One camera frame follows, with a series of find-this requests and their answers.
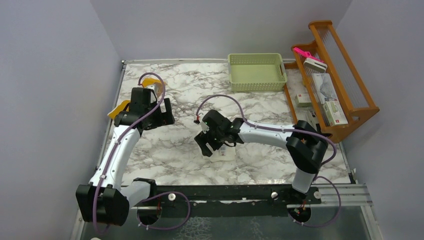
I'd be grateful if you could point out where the white towel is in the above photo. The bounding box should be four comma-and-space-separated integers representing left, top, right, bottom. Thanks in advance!
203, 145, 236, 162

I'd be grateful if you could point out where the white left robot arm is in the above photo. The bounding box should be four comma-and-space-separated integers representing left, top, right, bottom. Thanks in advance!
75, 83, 175, 226

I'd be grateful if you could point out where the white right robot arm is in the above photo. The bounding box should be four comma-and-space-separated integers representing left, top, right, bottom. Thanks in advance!
194, 109, 329, 204

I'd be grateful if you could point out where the yellow bear towel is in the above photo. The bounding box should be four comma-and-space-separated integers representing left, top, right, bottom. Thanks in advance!
107, 77, 167, 120

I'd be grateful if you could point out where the green plastic basket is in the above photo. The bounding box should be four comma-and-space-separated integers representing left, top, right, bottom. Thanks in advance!
227, 53, 288, 92

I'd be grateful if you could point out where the small white green box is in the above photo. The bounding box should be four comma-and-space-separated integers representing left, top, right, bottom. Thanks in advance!
295, 93, 312, 107

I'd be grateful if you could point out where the white grey box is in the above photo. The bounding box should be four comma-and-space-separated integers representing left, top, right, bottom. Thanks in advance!
303, 57, 328, 73

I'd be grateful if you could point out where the wooden rack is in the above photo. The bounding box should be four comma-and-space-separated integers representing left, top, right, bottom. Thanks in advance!
284, 20, 380, 143

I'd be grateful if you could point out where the clear plastic package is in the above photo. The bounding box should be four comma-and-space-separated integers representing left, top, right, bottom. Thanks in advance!
312, 73, 339, 104

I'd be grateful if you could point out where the white green box upper shelf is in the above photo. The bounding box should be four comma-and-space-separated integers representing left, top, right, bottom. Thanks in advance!
323, 100, 348, 126

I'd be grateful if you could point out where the pink clip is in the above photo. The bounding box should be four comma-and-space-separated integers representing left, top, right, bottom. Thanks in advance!
292, 47, 324, 63

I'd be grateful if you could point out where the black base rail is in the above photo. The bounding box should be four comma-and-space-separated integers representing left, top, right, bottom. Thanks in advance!
134, 184, 322, 218

